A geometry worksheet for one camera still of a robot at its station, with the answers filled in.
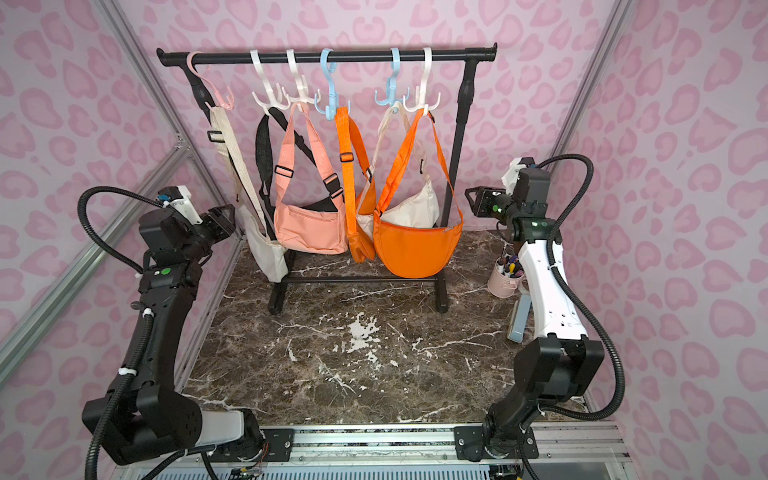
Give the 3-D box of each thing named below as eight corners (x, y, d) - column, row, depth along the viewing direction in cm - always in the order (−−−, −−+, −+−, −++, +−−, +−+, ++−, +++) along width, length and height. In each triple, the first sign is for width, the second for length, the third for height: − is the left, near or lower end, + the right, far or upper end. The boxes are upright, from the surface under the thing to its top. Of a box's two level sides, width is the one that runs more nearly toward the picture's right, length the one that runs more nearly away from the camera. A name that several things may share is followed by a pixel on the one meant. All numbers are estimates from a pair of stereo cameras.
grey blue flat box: (506, 340, 93) (511, 332, 88) (514, 301, 101) (520, 292, 97) (518, 345, 92) (524, 337, 87) (525, 305, 100) (532, 296, 96)
